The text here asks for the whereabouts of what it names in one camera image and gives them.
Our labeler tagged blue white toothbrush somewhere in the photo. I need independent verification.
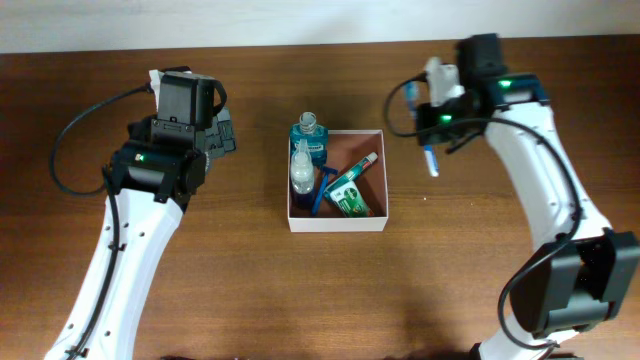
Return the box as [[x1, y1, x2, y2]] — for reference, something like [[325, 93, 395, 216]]
[[403, 82, 439, 178]]

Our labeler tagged clear pump soap bottle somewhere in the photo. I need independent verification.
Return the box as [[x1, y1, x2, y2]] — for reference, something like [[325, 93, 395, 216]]
[[290, 139, 315, 209]]

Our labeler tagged teal mouthwash bottle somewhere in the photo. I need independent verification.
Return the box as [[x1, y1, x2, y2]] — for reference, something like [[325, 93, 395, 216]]
[[289, 112, 329, 168]]

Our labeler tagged teal toothpaste tube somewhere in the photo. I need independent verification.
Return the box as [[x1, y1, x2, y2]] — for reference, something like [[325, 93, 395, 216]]
[[329, 152, 378, 188]]

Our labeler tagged green Dettol soap bar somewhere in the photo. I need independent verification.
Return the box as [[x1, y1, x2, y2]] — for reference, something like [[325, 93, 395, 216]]
[[328, 181, 374, 218]]

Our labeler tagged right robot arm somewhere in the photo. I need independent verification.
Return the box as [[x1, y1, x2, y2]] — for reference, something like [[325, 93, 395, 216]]
[[416, 34, 639, 359]]

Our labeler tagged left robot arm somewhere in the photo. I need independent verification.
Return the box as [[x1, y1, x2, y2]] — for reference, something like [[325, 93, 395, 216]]
[[46, 66, 237, 359]]

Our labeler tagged white cardboard box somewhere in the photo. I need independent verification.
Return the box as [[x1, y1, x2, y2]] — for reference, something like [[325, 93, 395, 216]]
[[285, 129, 389, 232]]

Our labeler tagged left black cable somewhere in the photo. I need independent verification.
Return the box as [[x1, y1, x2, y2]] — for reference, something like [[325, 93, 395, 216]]
[[48, 83, 154, 197]]

